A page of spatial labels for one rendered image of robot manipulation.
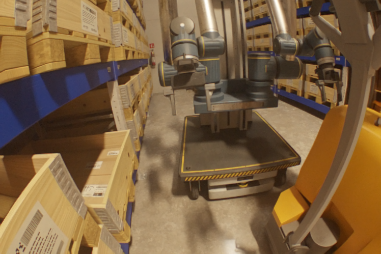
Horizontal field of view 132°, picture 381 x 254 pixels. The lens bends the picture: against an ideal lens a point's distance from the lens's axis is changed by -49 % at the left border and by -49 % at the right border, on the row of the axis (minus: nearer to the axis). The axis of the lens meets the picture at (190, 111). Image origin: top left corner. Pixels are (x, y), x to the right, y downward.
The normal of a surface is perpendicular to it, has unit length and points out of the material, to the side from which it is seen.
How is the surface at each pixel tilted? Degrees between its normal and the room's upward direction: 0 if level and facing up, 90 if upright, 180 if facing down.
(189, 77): 66
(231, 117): 90
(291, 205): 22
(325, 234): 0
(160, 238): 0
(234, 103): 90
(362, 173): 74
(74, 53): 90
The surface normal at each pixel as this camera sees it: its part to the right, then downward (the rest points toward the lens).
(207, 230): -0.08, -0.94
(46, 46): 0.81, 0.13
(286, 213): -0.45, -0.84
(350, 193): -0.98, -0.18
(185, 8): 0.18, 0.32
